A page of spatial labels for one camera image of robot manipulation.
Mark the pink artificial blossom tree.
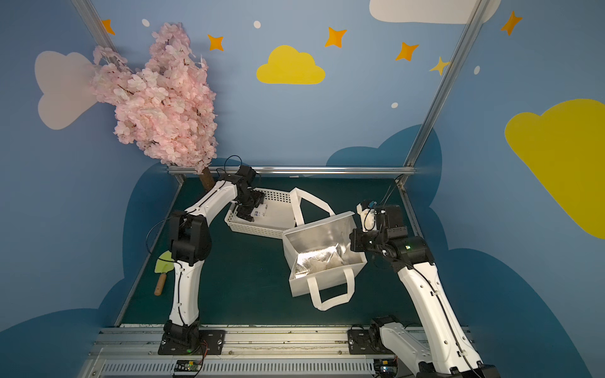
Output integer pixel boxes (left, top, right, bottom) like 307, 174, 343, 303
91, 24, 217, 176

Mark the green toy shovel wooden handle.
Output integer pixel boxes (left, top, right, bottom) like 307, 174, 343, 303
154, 250, 174, 296

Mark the aluminium right table rail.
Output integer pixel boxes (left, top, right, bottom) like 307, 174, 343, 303
397, 180, 424, 238

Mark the white insulated delivery bag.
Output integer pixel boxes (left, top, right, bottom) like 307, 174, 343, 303
282, 188, 367, 311

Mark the aluminium back table rail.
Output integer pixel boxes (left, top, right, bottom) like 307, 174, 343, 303
168, 165, 416, 177

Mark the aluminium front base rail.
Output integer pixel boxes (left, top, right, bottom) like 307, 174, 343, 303
77, 324, 474, 378

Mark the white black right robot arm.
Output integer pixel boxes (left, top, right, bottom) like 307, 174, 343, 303
350, 200, 499, 377

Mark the aluminium table rail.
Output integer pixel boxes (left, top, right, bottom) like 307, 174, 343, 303
168, 165, 416, 177
397, 180, 424, 238

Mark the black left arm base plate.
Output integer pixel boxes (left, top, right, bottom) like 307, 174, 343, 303
158, 329, 225, 355

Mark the aluminium right corner post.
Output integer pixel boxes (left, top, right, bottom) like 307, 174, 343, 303
402, 0, 495, 167

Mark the aluminium corner post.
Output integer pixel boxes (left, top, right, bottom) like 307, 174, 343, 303
402, 0, 495, 167
71, 0, 118, 51

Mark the white ice pack blue print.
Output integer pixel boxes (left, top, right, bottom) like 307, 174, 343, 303
251, 209, 266, 217

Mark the right green circuit board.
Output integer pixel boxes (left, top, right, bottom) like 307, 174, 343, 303
373, 359, 399, 378

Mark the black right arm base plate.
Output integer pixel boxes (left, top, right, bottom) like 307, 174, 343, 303
347, 324, 387, 354

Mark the green circuit board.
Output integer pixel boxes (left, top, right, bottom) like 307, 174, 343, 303
173, 359, 203, 376
373, 359, 399, 378

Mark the white perforated plastic basket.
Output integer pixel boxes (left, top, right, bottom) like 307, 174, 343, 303
225, 188, 296, 239

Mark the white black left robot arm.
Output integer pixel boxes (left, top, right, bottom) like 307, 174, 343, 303
162, 165, 264, 354

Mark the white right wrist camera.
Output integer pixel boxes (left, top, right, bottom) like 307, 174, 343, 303
356, 200, 377, 232

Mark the aluminium left corner post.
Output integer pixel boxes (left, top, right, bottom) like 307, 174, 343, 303
71, 0, 118, 51

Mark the left green circuit board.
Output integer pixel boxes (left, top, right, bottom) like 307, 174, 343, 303
173, 359, 203, 376

